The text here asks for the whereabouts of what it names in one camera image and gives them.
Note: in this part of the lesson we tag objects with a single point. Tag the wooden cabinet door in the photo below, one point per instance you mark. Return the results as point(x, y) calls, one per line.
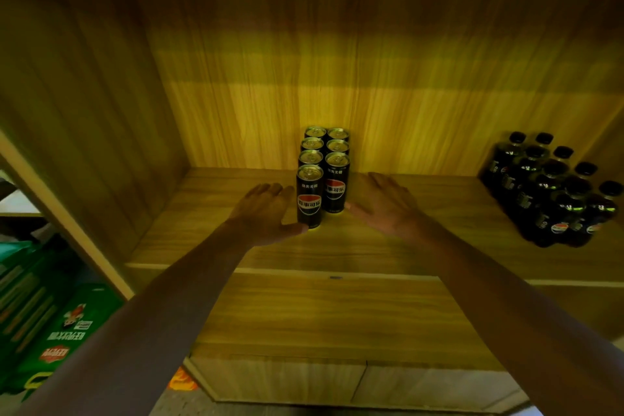
point(438, 389)
point(278, 381)

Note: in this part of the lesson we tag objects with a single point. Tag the cluster of black soda bottles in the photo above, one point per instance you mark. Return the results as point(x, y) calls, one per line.
point(551, 196)

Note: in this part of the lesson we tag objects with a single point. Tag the person's right forearm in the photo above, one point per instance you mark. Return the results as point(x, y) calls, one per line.
point(516, 323)

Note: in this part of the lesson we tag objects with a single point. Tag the green striped carton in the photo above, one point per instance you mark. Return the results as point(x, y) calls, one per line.
point(27, 303)

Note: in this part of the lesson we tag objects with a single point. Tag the person's left middle finger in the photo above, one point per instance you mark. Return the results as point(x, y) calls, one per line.
point(276, 191)

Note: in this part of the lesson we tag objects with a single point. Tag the green carton with red label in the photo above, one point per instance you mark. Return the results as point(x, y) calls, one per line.
point(68, 333)

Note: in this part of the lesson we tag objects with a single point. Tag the person's right thumb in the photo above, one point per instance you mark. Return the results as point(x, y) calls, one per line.
point(357, 212)

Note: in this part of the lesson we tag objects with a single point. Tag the person's left little finger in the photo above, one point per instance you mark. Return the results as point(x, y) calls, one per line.
point(250, 194)

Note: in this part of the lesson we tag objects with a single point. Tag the rows of black soda cans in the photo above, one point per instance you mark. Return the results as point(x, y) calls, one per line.
point(310, 196)

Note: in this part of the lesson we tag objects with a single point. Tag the person's left thumb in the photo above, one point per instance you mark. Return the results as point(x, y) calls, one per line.
point(294, 231)

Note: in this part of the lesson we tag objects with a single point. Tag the wooden shelf cabinet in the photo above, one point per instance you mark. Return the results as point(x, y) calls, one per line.
point(419, 64)

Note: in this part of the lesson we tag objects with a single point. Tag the person's left forearm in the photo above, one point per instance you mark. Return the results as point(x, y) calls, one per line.
point(146, 328)

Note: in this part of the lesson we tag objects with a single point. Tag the person's right hand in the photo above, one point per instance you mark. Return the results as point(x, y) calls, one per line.
point(385, 208)

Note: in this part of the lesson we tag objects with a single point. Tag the person's left hand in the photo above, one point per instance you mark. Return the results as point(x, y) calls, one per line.
point(263, 218)

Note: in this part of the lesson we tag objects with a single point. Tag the orange packet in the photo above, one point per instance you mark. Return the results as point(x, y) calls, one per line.
point(183, 380)

